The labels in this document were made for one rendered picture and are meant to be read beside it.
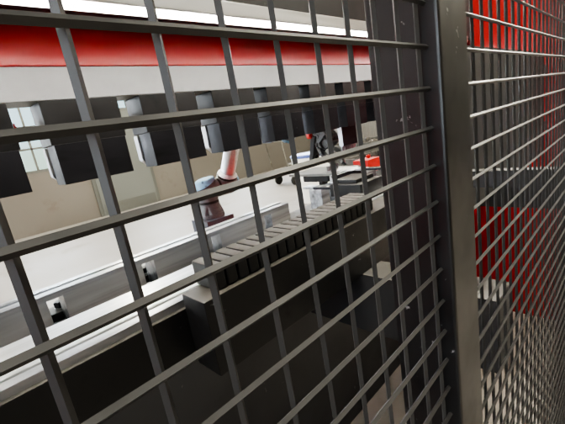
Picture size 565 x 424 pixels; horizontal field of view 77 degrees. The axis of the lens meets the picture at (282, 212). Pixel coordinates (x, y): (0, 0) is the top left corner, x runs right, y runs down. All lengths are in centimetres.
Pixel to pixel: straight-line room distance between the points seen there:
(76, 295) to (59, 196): 746
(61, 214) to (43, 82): 752
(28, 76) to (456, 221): 77
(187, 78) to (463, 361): 86
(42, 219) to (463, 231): 815
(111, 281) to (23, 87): 42
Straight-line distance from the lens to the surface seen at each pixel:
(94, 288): 90
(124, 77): 91
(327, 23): 108
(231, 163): 206
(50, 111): 85
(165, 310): 58
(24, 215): 825
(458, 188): 28
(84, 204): 842
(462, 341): 32
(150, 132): 91
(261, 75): 114
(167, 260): 95
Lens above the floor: 122
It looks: 13 degrees down
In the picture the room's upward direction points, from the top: 10 degrees counter-clockwise
